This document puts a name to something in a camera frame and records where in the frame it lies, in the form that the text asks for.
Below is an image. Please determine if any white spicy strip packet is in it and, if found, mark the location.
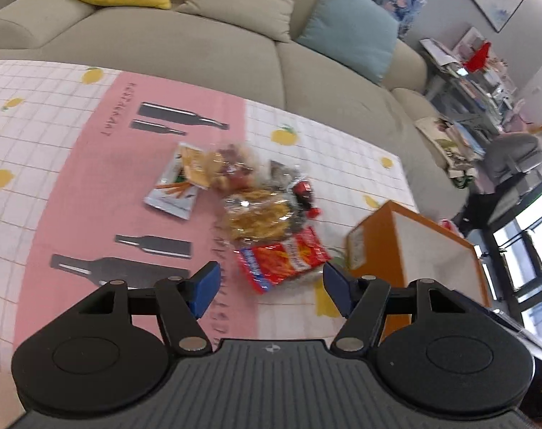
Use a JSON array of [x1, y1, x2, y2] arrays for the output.
[[143, 142, 204, 221]]

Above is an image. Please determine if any clear packet of yellow twists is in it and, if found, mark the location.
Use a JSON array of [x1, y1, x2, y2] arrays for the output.
[[221, 188, 299, 249]]

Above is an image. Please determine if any pink and white printed tablecloth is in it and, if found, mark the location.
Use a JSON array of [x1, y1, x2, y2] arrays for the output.
[[0, 59, 421, 374]]

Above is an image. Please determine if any black bag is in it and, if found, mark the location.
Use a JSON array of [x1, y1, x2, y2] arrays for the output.
[[452, 188, 519, 237]]

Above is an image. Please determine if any teal pillow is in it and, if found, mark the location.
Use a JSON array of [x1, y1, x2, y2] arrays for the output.
[[295, 0, 399, 85]]

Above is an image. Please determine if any clear packet of brown snacks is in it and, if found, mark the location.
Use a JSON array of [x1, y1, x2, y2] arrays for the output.
[[181, 143, 260, 195]]

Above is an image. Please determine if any blue floral pillow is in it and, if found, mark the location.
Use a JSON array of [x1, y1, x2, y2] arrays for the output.
[[371, 0, 428, 39]]

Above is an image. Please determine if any beige sofa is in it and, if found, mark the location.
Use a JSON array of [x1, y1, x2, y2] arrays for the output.
[[0, 0, 470, 215]]

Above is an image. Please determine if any black window frame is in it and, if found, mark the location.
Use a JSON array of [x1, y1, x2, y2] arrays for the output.
[[490, 188, 542, 327]]

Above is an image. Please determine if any red cloth ornament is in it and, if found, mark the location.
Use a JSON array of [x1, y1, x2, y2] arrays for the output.
[[465, 41, 493, 72]]

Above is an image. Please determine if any printed tote bag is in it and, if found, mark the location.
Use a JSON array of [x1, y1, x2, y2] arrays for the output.
[[415, 116, 487, 175]]

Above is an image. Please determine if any dark green seaweed packet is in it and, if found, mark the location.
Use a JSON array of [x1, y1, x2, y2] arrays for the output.
[[268, 160, 308, 198]]

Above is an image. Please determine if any grey chair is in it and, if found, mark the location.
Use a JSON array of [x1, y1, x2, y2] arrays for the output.
[[482, 133, 542, 188]]

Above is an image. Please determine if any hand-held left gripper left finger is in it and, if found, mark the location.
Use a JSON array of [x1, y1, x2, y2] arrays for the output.
[[63, 262, 221, 354]]

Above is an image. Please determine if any orange cardboard box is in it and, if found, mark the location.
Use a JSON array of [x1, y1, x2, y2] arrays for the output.
[[345, 200, 493, 325]]

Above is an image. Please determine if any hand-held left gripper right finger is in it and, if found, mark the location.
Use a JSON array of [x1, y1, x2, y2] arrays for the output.
[[322, 262, 483, 354]]

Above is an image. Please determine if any cluttered bookshelf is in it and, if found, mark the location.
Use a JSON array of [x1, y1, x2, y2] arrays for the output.
[[419, 27, 524, 137]]

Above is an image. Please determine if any small cola bottle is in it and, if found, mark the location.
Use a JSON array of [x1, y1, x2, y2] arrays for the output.
[[293, 179, 322, 220]]

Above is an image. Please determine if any red snack packet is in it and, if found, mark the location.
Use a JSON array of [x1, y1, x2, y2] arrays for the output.
[[235, 226, 332, 296]]

